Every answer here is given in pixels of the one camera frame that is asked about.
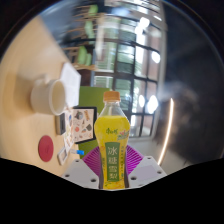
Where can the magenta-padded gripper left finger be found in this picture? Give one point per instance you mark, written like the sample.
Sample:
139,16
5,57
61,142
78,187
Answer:
80,173

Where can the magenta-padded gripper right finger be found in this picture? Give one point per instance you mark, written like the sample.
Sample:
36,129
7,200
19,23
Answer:
146,170

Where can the yellow drink bottle orange cap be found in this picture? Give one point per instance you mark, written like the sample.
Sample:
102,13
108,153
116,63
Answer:
112,146

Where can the small blue-capped bottle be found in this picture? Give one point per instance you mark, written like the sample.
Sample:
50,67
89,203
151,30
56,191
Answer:
77,152

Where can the small white card case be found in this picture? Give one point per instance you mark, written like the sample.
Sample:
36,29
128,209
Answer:
62,156

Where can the flat round red coaster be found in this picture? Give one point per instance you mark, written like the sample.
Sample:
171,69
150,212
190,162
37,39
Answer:
46,148

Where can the long curved light strip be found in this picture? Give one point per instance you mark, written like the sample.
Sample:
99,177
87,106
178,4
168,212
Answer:
167,130

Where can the black tablet with stickers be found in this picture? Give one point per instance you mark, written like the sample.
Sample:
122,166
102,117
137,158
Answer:
83,126

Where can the small dark box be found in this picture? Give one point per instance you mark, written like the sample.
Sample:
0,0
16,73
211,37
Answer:
60,124

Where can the pendant ceiling lamps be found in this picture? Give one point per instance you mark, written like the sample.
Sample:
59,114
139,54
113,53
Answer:
152,104

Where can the white ceramic mug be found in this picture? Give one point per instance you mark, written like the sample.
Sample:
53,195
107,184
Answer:
43,97

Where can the open white book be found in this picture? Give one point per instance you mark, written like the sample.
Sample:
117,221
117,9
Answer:
70,83

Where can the wooden chairs with green seats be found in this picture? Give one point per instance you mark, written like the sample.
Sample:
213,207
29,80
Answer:
83,55

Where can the dark-framed window wall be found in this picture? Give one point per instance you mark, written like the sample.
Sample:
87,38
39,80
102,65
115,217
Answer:
131,76

